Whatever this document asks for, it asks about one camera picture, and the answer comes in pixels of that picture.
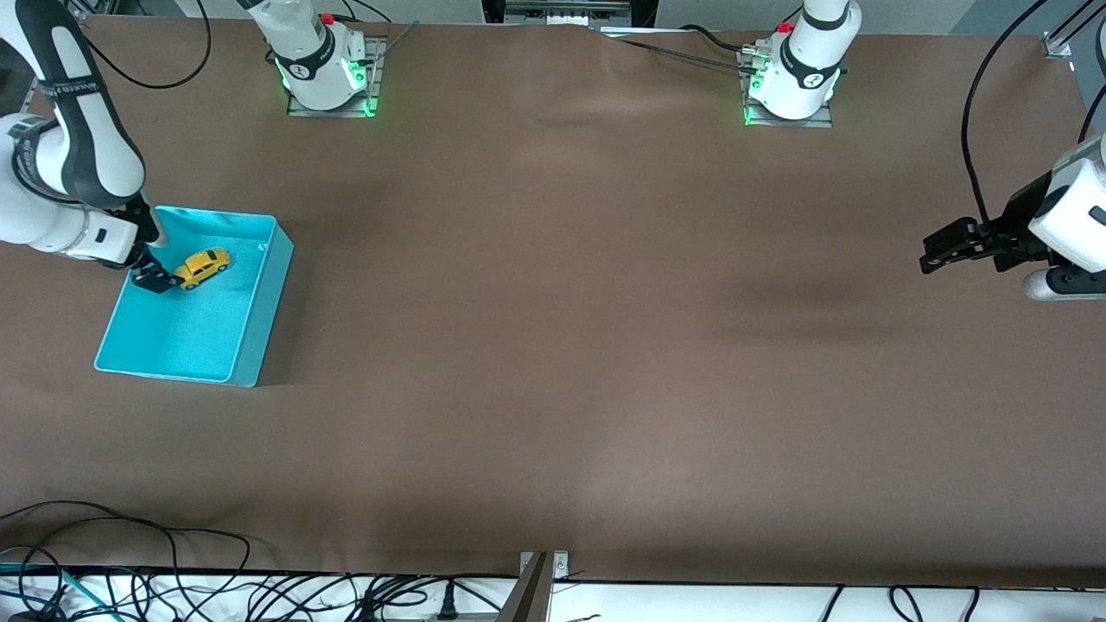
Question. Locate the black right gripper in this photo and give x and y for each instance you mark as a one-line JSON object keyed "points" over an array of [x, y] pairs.
{"points": [[143, 223]]}

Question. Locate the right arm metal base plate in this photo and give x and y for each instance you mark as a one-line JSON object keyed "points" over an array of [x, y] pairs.
{"points": [[375, 86]]}

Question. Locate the black power plug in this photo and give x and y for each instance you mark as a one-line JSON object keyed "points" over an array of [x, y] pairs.
{"points": [[447, 603]]}

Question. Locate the small metal mounting bracket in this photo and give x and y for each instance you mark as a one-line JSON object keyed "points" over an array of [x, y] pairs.
{"points": [[561, 566]]}

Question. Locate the yellow beetle toy car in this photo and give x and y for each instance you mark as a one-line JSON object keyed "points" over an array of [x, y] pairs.
{"points": [[203, 266]]}

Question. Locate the grey metal post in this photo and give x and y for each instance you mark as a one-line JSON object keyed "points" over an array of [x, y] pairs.
{"points": [[529, 596]]}

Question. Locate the turquoise plastic bin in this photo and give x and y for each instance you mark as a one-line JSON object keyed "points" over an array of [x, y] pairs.
{"points": [[216, 328]]}

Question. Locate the small aluminium corner bracket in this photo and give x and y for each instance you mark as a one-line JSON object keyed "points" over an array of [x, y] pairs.
{"points": [[1056, 43]]}

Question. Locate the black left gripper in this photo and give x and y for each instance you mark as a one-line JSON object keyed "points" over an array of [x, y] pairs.
{"points": [[1018, 218]]}

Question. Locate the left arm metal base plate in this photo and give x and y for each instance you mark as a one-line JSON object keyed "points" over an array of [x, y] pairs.
{"points": [[821, 123]]}

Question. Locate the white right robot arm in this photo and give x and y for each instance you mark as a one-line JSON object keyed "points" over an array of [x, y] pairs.
{"points": [[86, 147]]}

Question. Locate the silver metal rail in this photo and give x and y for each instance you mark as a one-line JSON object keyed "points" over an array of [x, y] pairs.
{"points": [[566, 12]]}

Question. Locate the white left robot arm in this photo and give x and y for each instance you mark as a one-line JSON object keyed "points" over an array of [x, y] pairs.
{"points": [[808, 60]]}

